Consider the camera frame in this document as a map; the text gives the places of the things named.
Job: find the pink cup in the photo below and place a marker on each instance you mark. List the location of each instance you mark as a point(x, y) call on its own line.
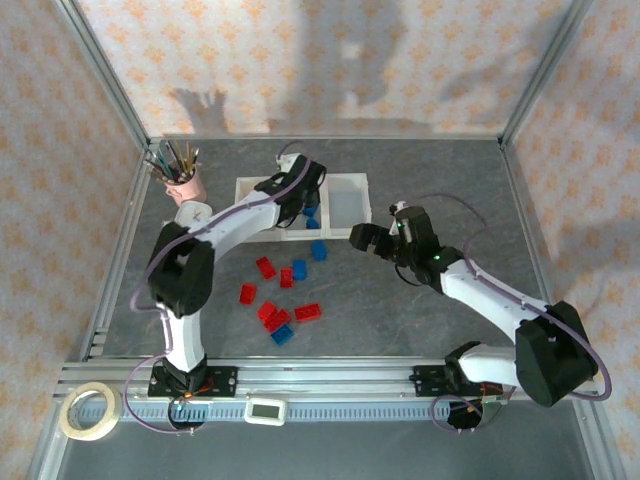
point(190, 190)

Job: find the blue lego brick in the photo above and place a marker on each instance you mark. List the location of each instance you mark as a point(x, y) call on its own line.
point(319, 250)
point(312, 223)
point(282, 335)
point(310, 211)
point(299, 269)

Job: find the green circuit board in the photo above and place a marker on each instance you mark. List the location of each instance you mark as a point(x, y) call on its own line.
point(492, 400)

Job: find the aluminium frame post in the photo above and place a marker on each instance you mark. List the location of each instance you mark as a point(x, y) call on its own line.
point(543, 75)
point(106, 75)

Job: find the green pencil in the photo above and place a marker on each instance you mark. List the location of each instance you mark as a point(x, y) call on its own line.
point(167, 152)

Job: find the yellow pencil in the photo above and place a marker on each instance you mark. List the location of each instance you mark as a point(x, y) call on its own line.
point(188, 154)

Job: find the long thin pencil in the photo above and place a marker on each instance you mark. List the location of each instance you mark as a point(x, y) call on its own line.
point(156, 168)

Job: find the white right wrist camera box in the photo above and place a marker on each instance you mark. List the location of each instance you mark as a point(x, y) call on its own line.
point(398, 207)

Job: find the wide aluminium mounting rail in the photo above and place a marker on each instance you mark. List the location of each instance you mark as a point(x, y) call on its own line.
point(325, 375)

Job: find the white digital timer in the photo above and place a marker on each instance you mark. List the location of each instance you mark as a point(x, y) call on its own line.
point(265, 411)

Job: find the aluminium frame rail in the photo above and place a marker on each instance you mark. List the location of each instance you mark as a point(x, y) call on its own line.
point(117, 250)
point(599, 440)
point(536, 250)
point(325, 137)
point(45, 445)

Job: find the small white square clock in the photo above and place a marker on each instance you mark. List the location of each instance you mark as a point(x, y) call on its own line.
point(187, 212)

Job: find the dark paint brush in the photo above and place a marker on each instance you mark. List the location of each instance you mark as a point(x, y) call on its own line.
point(196, 156)

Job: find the beige masking tape roll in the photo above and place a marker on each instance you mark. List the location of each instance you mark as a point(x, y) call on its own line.
point(70, 425)

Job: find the blue pencil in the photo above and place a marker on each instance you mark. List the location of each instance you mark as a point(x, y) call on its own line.
point(176, 152)

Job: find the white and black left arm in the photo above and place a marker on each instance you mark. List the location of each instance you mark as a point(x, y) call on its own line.
point(182, 340)

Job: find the red lego brick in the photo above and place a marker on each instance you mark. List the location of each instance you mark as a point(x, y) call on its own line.
point(266, 310)
point(307, 312)
point(248, 293)
point(279, 321)
point(286, 277)
point(266, 267)

